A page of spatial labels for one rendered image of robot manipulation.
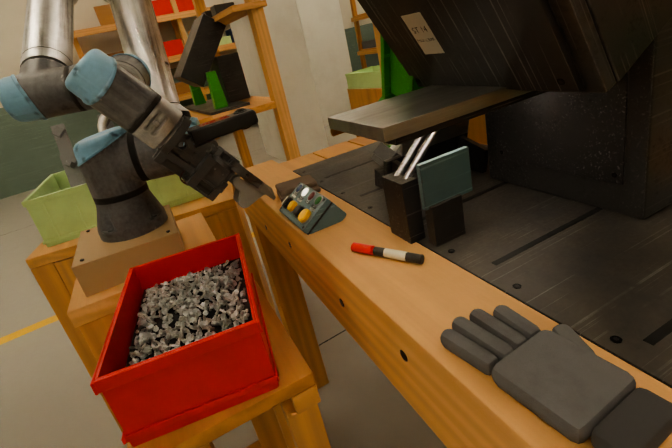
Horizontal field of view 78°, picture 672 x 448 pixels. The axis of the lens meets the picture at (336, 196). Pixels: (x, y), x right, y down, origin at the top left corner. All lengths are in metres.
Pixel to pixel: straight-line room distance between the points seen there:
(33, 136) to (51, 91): 7.01
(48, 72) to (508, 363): 0.76
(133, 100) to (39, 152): 7.17
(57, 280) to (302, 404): 1.15
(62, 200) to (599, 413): 1.52
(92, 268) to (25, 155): 6.90
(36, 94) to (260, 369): 0.55
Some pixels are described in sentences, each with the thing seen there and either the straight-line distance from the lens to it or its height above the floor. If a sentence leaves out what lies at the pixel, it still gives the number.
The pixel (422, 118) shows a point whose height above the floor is 1.13.
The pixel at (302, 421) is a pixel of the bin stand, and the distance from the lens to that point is 0.71.
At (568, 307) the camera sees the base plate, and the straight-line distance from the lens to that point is 0.56.
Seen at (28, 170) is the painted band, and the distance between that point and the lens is 7.90.
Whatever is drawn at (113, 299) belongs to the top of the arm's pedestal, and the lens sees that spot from 0.99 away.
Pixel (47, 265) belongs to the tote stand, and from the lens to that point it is 1.66.
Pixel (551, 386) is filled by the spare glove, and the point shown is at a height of 0.92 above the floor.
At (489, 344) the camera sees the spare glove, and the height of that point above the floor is 0.92.
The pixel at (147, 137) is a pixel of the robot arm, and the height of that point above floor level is 1.16.
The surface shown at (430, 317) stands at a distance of 0.55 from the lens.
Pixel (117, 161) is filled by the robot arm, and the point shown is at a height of 1.09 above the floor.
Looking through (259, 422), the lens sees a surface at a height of 0.35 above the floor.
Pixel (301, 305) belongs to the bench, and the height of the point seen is 0.38.
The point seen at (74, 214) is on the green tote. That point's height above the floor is 0.87.
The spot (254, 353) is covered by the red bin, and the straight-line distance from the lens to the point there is 0.61.
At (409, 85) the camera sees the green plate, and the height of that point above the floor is 1.13.
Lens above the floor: 1.25
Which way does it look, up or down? 21 degrees down
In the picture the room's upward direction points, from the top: 13 degrees counter-clockwise
